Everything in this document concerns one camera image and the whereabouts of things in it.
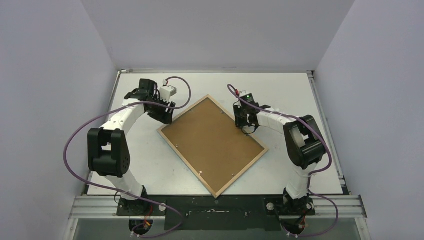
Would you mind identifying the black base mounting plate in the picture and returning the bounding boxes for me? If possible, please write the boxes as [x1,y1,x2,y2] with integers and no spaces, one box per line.
[114,195,316,235]

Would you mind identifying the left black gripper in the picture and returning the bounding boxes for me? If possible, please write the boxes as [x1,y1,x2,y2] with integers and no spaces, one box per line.
[147,95,175,125]

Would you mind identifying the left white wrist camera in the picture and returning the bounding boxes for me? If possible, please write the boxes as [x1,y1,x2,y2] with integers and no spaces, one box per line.
[159,85,177,103]

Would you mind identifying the aluminium rail front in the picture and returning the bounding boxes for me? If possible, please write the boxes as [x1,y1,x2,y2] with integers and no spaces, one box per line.
[69,195,368,219]

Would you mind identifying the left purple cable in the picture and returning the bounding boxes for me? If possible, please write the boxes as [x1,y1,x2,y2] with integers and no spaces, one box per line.
[62,76,193,239]

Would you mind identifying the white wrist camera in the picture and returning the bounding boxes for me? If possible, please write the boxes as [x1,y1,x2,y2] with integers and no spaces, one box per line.
[159,85,177,103]
[238,90,251,101]

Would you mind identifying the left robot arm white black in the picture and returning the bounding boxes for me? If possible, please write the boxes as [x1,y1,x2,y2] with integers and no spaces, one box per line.
[87,78,177,216]

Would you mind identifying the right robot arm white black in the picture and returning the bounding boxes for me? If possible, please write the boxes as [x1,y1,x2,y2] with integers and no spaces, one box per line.
[233,91,327,215]

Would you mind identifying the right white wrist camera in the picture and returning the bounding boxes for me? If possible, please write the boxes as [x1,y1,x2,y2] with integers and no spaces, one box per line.
[238,90,251,101]

